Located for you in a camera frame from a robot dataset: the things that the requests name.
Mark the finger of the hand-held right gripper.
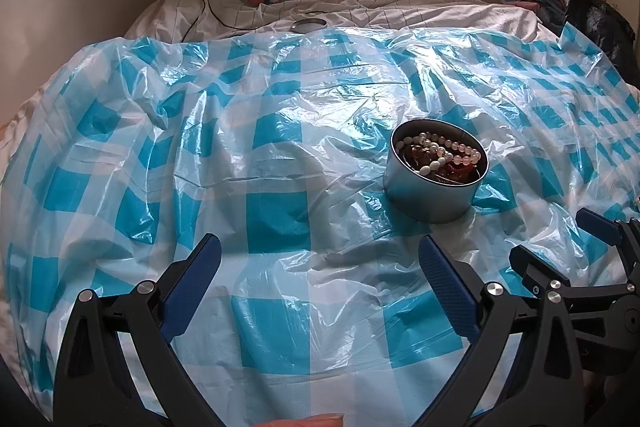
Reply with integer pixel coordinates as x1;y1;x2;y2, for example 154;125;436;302
509;245;640;315
575;208;640;288

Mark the person's left hand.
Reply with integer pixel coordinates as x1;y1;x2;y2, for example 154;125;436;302
260;413;346;427

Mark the blue checkered plastic sheet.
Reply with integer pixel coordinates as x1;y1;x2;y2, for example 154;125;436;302
0;27;640;427

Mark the round pearl bead bracelet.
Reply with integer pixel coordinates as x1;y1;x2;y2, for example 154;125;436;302
399;133;485;168

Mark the amber bead bracelet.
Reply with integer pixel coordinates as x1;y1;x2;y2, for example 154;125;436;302
404;144;441;170

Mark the black plastic bag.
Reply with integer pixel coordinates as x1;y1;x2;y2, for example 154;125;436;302
562;0;638;72

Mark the round metal tin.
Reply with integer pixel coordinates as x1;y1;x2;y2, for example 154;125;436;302
384;119;490;224

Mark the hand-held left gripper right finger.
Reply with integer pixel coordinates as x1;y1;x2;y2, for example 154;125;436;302
419;235;588;427

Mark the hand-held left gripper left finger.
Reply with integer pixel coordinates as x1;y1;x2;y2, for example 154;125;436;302
52;234;222;427

